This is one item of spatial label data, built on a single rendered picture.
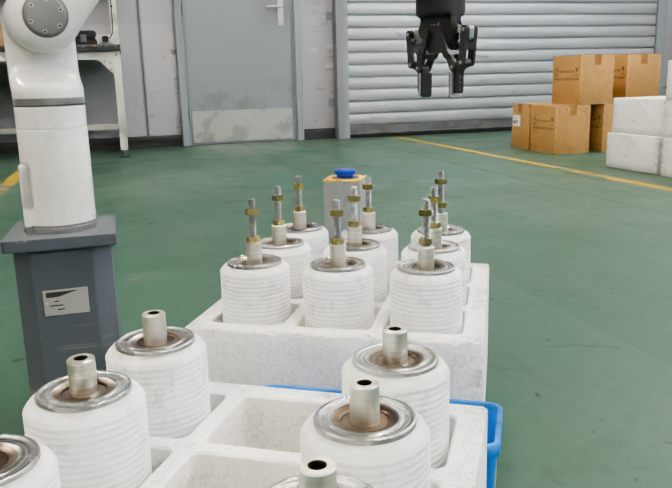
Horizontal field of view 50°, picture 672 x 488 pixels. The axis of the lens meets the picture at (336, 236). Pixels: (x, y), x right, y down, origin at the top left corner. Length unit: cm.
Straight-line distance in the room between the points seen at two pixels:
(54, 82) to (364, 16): 533
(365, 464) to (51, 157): 67
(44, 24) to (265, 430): 58
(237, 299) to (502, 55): 591
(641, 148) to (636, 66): 119
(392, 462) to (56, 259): 65
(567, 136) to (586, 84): 33
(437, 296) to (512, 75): 594
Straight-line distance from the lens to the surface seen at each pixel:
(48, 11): 103
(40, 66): 110
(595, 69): 484
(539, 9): 696
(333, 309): 95
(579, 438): 110
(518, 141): 514
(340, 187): 134
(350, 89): 623
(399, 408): 56
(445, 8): 114
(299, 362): 95
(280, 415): 77
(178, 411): 71
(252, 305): 98
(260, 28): 611
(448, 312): 94
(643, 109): 396
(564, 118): 474
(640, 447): 110
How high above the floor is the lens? 50
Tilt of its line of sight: 12 degrees down
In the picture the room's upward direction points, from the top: 2 degrees counter-clockwise
